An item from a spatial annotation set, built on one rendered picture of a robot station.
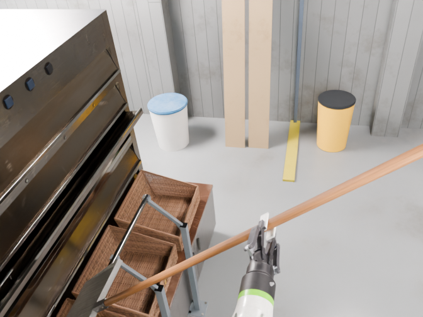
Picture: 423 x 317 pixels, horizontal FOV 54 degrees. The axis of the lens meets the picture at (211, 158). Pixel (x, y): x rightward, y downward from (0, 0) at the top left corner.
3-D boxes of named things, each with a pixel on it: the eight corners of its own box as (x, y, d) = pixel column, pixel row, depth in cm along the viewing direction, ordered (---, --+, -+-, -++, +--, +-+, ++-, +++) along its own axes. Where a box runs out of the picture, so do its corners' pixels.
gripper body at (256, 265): (238, 276, 110) (243, 250, 118) (259, 294, 113) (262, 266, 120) (259, 268, 106) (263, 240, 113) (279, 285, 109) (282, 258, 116)
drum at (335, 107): (348, 136, 488) (355, 90, 451) (349, 155, 459) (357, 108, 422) (314, 134, 497) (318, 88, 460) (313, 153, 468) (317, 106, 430)
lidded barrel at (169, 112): (198, 134, 515) (193, 94, 480) (182, 156, 482) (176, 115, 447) (165, 129, 530) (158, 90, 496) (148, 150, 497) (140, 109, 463)
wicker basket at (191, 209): (120, 244, 305) (111, 218, 288) (145, 193, 348) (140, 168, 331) (182, 253, 294) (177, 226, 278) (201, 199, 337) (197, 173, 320)
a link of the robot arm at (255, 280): (284, 304, 104) (260, 283, 101) (249, 315, 110) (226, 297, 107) (286, 283, 108) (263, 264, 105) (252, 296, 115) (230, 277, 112)
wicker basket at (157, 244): (81, 319, 259) (68, 293, 242) (116, 249, 302) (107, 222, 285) (154, 331, 248) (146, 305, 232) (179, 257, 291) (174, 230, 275)
